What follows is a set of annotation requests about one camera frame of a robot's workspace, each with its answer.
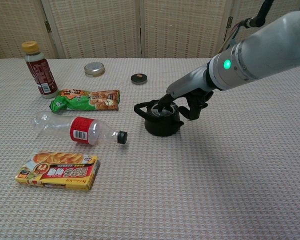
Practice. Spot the clear plastic bottle red label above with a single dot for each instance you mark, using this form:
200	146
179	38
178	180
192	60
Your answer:
82	130

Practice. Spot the brass screen hinge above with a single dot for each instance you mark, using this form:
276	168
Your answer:
230	22
47	26

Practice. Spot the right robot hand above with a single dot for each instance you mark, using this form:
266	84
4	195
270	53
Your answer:
189	81

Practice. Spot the black teapot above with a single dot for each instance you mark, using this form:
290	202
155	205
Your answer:
159	126

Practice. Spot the black teapot lid orange knob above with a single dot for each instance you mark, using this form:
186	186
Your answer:
138	78

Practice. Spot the woven rattan folding screen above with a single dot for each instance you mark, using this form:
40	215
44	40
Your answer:
164	27

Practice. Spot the yellow curry box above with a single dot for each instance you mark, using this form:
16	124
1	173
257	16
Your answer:
62	172

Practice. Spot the round metal jar lid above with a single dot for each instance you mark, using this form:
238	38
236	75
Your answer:
94	69

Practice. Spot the beige woven tablecloth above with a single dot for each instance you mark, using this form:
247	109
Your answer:
189	187

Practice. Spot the green snack packet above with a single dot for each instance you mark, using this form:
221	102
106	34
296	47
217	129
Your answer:
84	102

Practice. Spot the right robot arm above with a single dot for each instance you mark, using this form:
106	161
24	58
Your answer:
260	55

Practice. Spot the red-labelled sauce bottle yellow cap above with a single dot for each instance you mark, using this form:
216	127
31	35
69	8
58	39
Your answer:
40	72

